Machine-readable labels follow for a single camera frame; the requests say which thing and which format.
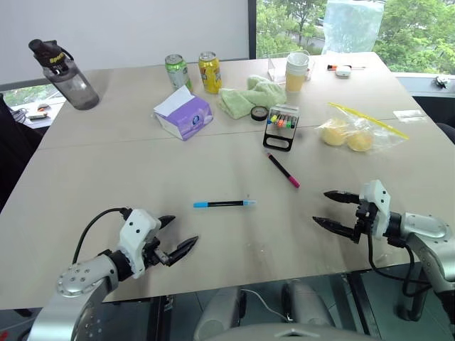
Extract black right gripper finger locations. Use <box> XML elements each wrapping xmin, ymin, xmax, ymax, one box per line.
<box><xmin>311</xmin><ymin>215</ymin><xmax>360</xmax><ymax>244</ymax></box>
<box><xmin>323</xmin><ymin>190</ymin><xmax>363</xmax><ymax>206</ymax></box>

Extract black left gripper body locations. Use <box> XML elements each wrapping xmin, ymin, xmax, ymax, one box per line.
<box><xmin>141</xmin><ymin>236</ymin><xmax>178</xmax><ymax>269</ymax></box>

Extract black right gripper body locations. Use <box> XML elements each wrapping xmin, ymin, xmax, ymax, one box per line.
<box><xmin>354</xmin><ymin>200</ymin><xmax>380</xmax><ymax>236</ymax></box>

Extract blue capped black pen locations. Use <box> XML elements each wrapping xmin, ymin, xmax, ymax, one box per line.
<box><xmin>193</xmin><ymin>199</ymin><xmax>257</xmax><ymax>210</ymax></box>

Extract pink capped black pen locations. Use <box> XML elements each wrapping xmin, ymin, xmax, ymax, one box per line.
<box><xmin>265</xmin><ymin>151</ymin><xmax>301</xmax><ymax>189</ymax></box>

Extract marker set case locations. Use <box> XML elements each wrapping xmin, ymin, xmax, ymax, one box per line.
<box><xmin>262</xmin><ymin>104</ymin><xmax>301</xmax><ymax>153</ymax></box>

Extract purple tissue box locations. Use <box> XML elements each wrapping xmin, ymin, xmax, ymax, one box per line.
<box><xmin>153</xmin><ymin>85</ymin><xmax>215</xmax><ymax>142</ymax></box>

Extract clear plastic container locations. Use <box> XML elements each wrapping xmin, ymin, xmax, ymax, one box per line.
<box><xmin>267</xmin><ymin>56</ymin><xmax>316</xmax><ymax>85</ymax></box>

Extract yellow round fruit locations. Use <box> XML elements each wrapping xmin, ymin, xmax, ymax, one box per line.
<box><xmin>321</xmin><ymin>118</ymin><xmax>348</xmax><ymax>147</ymax></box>
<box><xmin>346</xmin><ymin>131</ymin><xmax>375</xmax><ymax>153</ymax></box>

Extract black table leg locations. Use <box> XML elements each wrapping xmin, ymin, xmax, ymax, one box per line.
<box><xmin>340</xmin><ymin>271</ymin><xmax>382</xmax><ymax>341</ymax></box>
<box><xmin>146</xmin><ymin>294</ymin><xmax>176</xmax><ymax>341</ymax></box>

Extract clear zip bag yellow seal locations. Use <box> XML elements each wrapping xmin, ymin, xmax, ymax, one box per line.
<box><xmin>316</xmin><ymin>102</ymin><xmax>410</xmax><ymax>154</ymax></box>

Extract grey rounded robot leg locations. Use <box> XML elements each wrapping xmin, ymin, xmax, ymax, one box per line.
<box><xmin>193</xmin><ymin>286</ymin><xmax>247</xmax><ymax>341</ymax></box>
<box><xmin>282</xmin><ymin>279</ymin><xmax>336</xmax><ymax>326</ymax></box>

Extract small clear plastic sheet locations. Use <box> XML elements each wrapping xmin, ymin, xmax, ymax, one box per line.
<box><xmin>392</xmin><ymin>109</ymin><xmax>428</xmax><ymax>122</ymax></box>

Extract black tape roll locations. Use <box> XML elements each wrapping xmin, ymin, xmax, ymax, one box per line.
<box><xmin>250</xmin><ymin>104</ymin><xmax>269</xmax><ymax>122</ymax></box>

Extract black chair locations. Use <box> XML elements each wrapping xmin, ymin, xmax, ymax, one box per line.
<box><xmin>436</xmin><ymin>121</ymin><xmax>455</xmax><ymax>146</ymax></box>

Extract grey robot torso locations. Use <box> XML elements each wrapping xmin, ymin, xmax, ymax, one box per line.
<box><xmin>208</xmin><ymin>322</ymin><xmax>360</xmax><ymax>341</ymax></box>

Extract cup with orange juice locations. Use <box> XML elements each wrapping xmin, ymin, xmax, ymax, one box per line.
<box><xmin>284</xmin><ymin>51</ymin><xmax>311</xmax><ymax>94</ymax></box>

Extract light green towel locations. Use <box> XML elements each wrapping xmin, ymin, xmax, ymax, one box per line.
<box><xmin>217</xmin><ymin>75</ymin><xmax>288</xmax><ymax>119</ymax></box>

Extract green drink can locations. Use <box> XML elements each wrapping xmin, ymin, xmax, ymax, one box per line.
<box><xmin>164</xmin><ymin>53</ymin><xmax>193</xmax><ymax>92</ymax></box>

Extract yellow drink can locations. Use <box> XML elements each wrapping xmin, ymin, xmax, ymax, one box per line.
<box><xmin>198</xmin><ymin>51</ymin><xmax>223</xmax><ymax>95</ymax></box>

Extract grey sports water bottle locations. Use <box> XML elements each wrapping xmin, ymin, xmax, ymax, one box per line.
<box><xmin>28</xmin><ymin>38</ymin><xmax>101</xmax><ymax>112</ymax></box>

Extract small items on side desk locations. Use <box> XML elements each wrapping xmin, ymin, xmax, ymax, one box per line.
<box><xmin>25</xmin><ymin>102</ymin><xmax>50</xmax><ymax>121</ymax></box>

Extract large clear plastic bag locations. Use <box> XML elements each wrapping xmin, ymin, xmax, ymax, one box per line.
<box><xmin>321</xmin><ymin>0</ymin><xmax>385</xmax><ymax>57</ymax></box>

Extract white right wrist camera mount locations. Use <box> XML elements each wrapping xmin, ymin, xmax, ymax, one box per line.
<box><xmin>358</xmin><ymin>179</ymin><xmax>392</xmax><ymax>240</ymax></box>

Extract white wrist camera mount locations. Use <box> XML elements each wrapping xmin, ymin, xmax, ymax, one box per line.
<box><xmin>358</xmin><ymin>179</ymin><xmax>392</xmax><ymax>240</ymax></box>
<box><xmin>117</xmin><ymin>209</ymin><xmax>162</xmax><ymax>280</ymax></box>

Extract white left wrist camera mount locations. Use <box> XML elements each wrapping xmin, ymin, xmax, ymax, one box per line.
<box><xmin>117</xmin><ymin>209</ymin><xmax>162</xmax><ymax>280</ymax></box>

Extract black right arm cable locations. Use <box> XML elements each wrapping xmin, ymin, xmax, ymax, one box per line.
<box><xmin>367</xmin><ymin>227</ymin><xmax>432</xmax><ymax>298</ymax></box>

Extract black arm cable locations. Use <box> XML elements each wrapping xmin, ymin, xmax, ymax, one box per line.
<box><xmin>72</xmin><ymin>207</ymin><xmax>129</xmax><ymax>266</ymax></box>
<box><xmin>367</xmin><ymin>227</ymin><xmax>432</xmax><ymax>298</ymax></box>

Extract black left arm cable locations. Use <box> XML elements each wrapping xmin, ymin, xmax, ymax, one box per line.
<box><xmin>72</xmin><ymin>207</ymin><xmax>129</xmax><ymax>266</ymax></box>

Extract thin white cable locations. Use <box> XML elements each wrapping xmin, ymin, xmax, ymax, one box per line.
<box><xmin>239</xmin><ymin>288</ymin><xmax>293</xmax><ymax>323</ymax></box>

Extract dark window frame post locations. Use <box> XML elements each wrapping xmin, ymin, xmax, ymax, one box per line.
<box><xmin>247</xmin><ymin>0</ymin><xmax>258</xmax><ymax>60</ymax></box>

